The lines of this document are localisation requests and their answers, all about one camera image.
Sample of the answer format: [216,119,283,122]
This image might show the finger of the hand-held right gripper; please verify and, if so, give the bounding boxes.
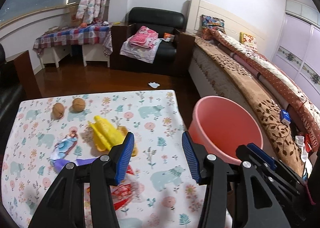
[236,144,299,195]
[247,143,277,171]

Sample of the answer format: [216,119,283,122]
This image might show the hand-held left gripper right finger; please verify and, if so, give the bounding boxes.
[182,131,284,228]

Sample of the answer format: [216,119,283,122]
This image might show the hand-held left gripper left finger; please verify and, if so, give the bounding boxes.
[29,132,135,228]

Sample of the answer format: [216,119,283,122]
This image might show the yellow foam fruit net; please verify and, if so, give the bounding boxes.
[87,115,138,157]

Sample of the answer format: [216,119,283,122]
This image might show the pink plastic bucket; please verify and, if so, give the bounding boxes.
[187,96,264,165]

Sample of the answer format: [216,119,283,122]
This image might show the red printed plastic wrapper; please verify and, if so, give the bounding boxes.
[86,164,145,212]

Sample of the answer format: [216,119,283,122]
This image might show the small blue box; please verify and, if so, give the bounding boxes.
[280,109,292,125]

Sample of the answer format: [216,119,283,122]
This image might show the cream bag with red lettering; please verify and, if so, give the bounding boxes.
[300,103,320,153]

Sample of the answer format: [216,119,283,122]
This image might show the brown walnut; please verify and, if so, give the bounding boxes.
[52,103,65,119]
[72,98,86,112]

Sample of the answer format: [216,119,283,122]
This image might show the bed with floral blankets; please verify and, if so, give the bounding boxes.
[195,37,310,168]

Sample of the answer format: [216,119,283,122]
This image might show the beige quilted mattress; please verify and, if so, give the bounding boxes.
[187,51,225,99]

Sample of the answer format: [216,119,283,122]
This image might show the orange dotted patchwork quilt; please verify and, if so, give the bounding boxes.
[210,28,320,128]

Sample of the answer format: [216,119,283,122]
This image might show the white floral cloth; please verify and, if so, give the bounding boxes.
[119,39,164,64]

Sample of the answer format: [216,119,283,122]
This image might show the white desk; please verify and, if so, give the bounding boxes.
[40,44,110,69]

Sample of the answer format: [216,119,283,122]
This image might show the lilac wardrobe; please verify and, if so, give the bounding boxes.
[272,0,320,99]

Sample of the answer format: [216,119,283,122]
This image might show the yellow floral pillow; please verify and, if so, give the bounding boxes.
[239,32,258,51]

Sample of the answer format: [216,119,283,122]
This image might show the pink folded blanket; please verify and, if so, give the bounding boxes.
[129,26,158,49]

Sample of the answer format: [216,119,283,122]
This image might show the plaid tablecloth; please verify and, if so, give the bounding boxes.
[34,24,113,56]

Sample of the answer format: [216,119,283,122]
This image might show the colourful cartoon pillow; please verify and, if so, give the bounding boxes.
[201,14,225,40]

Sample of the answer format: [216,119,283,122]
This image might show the black leather sofa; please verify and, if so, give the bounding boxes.
[0,43,42,128]

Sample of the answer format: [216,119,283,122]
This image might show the black leather armchair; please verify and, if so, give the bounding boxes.
[110,7,195,77]

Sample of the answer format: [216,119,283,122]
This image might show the white bed headboard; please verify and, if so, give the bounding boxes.
[186,0,267,46]

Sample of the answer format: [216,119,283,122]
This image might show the brown paper bag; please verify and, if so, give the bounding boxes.
[70,6,82,26]

